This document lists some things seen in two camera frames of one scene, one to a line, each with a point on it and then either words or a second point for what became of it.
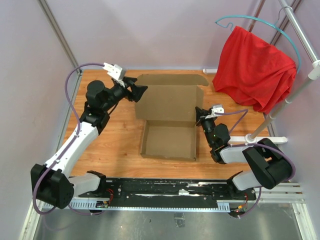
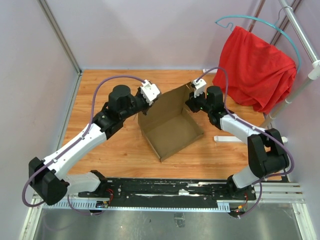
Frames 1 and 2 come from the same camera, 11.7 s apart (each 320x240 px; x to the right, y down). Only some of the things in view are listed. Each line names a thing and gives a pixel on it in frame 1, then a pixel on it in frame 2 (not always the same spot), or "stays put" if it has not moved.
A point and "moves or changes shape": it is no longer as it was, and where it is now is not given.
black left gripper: [137, 91] -> [148, 106]
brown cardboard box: [168, 106] moves or changes shape
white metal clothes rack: [315, 75] stays put
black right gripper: [201, 113] -> [191, 103]
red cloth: [254, 71] stays put
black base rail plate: [170, 192] stays put
